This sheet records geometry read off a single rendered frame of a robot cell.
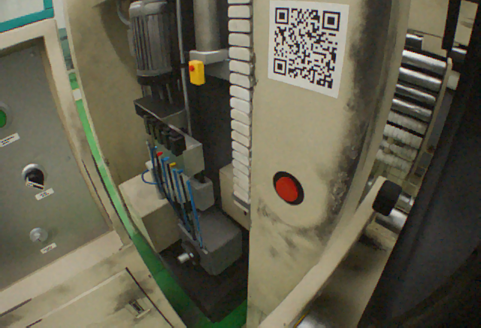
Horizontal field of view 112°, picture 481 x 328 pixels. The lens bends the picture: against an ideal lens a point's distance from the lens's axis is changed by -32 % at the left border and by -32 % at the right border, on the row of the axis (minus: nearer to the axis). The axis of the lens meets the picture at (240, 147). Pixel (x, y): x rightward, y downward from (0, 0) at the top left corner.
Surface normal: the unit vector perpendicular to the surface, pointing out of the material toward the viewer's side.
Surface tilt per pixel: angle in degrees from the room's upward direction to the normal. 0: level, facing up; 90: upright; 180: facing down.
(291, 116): 90
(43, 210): 90
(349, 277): 0
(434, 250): 21
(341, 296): 0
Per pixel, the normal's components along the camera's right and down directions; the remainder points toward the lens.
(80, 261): -0.01, -0.84
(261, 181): -0.72, 0.39
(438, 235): -0.33, -0.58
